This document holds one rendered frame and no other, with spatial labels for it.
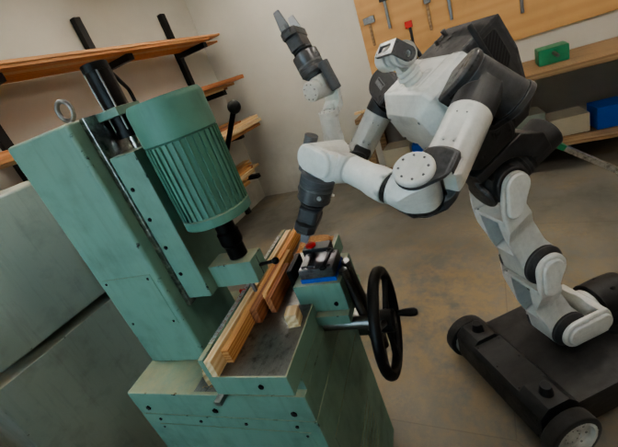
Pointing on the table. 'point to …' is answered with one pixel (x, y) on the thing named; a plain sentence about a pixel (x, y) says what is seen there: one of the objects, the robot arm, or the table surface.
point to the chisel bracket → (238, 269)
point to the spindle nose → (231, 240)
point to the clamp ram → (294, 269)
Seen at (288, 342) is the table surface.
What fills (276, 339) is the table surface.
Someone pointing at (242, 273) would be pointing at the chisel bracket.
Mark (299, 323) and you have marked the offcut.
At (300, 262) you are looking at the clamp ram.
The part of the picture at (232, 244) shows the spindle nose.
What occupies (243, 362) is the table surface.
